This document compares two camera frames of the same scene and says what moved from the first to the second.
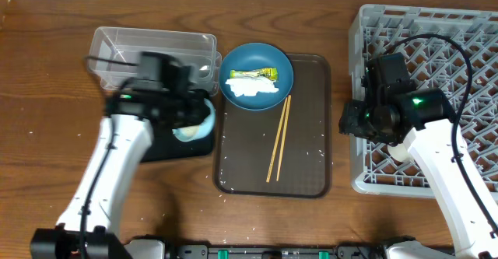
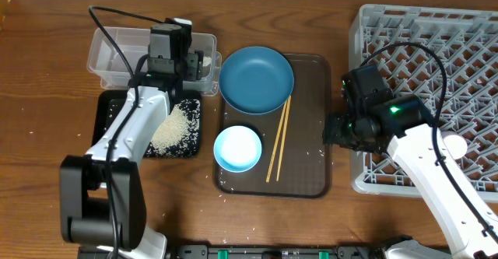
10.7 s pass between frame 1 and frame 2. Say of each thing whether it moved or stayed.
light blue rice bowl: moved
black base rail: stayed
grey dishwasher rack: stayed
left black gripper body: moved
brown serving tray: stayed
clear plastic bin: stayed
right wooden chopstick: stayed
